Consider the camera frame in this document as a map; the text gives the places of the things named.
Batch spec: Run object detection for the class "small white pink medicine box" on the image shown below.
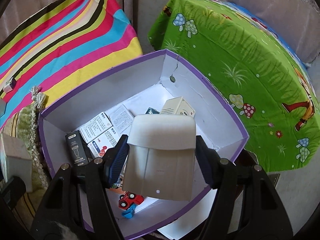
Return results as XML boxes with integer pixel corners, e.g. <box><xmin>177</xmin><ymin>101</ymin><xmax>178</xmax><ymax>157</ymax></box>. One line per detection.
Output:
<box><xmin>3</xmin><ymin>77</ymin><xmax>16</xmax><ymax>93</ymax></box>

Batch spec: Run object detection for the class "light blue slim box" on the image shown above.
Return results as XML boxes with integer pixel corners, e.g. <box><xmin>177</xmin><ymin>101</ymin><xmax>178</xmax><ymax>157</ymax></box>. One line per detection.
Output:
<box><xmin>106</xmin><ymin>104</ymin><xmax>134</xmax><ymax>135</ymax></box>

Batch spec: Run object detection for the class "white cushion tassel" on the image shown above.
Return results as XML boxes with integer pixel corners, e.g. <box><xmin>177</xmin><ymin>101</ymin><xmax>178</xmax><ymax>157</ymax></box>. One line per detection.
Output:
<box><xmin>30</xmin><ymin>86</ymin><xmax>48</xmax><ymax>111</ymax></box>

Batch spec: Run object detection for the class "white text medicine box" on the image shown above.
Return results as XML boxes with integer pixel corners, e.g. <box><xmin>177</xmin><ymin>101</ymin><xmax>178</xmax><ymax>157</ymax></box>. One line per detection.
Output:
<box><xmin>79</xmin><ymin>112</ymin><xmax>112</xmax><ymax>143</ymax></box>

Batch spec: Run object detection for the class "teal white medicine box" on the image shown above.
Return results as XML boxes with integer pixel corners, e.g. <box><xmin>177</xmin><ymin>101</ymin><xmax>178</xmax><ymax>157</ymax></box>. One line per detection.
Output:
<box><xmin>146</xmin><ymin>107</ymin><xmax>160</xmax><ymax>114</ymax></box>

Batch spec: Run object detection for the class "red toy car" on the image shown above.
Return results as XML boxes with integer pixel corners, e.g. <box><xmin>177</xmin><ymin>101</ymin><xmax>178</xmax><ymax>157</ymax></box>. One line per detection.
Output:
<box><xmin>118</xmin><ymin>192</ymin><xmax>144</xmax><ymax>210</ymax></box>

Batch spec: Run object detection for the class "white red medicine box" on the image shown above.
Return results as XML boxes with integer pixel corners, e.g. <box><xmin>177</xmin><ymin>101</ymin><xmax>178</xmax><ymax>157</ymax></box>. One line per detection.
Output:
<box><xmin>88</xmin><ymin>127</ymin><xmax>120</xmax><ymax>158</ymax></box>

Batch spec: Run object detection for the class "purple white storage box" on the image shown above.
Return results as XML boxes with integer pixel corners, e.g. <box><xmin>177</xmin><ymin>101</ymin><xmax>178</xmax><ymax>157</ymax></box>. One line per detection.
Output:
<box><xmin>39</xmin><ymin>50</ymin><xmax>249</xmax><ymax>239</ymax></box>

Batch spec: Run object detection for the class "green mushroom print cover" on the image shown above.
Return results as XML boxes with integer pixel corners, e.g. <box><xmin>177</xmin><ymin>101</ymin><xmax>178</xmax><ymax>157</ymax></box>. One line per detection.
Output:
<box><xmin>148</xmin><ymin>0</ymin><xmax>319</xmax><ymax>171</ymax></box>

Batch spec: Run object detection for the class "cream barcode box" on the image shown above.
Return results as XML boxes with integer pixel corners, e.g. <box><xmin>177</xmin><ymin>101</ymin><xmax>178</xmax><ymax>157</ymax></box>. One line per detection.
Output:
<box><xmin>160</xmin><ymin>96</ymin><xmax>195</xmax><ymax>117</ymax></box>

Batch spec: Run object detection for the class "white box with S logo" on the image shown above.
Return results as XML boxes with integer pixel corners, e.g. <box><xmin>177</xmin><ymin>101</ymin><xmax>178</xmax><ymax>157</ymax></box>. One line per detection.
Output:
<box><xmin>1</xmin><ymin>133</ymin><xmax>33</xmax><ymax>193</ymax></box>

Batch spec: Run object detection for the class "striped colourful cloth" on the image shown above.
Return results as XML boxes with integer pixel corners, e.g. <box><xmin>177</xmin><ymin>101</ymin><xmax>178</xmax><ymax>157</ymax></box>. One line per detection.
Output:
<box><xmin>1</xmin><ymin>0</ymin><xmax>142</xmax><ymax>125</ymax></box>

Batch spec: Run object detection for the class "black shaver box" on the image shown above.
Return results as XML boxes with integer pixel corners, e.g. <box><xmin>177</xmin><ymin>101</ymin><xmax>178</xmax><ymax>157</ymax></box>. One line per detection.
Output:
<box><xmin>65</xmin><ymin>130</ymin><xmax>89</xmax><ymax>166</ymax></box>

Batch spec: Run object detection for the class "striped velvet cushion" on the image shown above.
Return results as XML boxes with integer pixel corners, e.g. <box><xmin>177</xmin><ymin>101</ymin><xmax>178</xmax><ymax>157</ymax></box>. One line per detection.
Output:
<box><xmin>1</xmin><ymin>86</ymin><xmax>49</xmax><ymax>230</ymax></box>

